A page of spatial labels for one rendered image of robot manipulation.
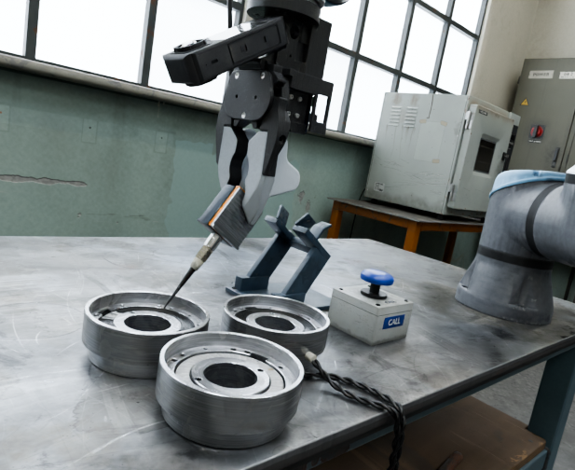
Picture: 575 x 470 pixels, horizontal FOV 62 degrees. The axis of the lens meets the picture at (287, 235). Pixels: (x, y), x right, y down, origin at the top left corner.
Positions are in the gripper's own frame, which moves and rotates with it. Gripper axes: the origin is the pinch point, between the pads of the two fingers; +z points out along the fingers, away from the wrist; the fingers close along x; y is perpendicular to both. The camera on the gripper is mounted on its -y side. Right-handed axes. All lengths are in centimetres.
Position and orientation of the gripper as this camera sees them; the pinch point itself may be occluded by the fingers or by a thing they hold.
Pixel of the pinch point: (237, 207)
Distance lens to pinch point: 48.7
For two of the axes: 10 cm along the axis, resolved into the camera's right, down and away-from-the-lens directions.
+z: -1.7, 9.7, 1.7
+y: 7.3, 0.0, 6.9
